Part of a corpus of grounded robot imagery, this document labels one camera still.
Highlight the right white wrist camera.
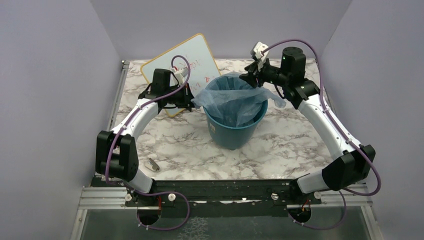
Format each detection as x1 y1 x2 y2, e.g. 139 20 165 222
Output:
250 41 269 71

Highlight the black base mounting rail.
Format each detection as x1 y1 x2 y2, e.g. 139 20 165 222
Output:
91 177 344 220

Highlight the blue plastic trash bag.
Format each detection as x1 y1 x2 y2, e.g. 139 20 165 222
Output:
191 72 286 128

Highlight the small grey eraser block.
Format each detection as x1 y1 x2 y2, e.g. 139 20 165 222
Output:
145 158 160 172

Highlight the yellow framed whiteboard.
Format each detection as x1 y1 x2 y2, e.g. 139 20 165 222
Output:
140 33 221 117

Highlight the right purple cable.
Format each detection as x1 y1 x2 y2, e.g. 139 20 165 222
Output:
261 39 382 197

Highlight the teal plastic trash bin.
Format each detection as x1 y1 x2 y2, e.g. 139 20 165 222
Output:
203 101 268 150

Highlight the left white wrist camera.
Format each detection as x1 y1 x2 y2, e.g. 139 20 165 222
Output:
171 66 189 86

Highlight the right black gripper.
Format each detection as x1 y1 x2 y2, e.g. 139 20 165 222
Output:
239 56 290 89

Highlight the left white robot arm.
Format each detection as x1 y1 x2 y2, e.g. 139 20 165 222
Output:
95 67 194 206

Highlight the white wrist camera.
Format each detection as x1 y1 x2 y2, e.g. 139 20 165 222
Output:
250 41 269 71
171 66 189 86

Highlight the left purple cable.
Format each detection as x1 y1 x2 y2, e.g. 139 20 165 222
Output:
104 54 192 232

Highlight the aluminium table frame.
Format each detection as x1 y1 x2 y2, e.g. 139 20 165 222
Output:
69 60 131 240

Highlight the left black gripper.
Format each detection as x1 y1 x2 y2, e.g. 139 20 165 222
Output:
164 82 201 108

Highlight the purple cable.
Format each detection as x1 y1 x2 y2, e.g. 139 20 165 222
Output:
104 54 192 232
261 39 382 197

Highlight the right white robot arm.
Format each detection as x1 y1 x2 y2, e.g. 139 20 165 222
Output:
240 41 376 204

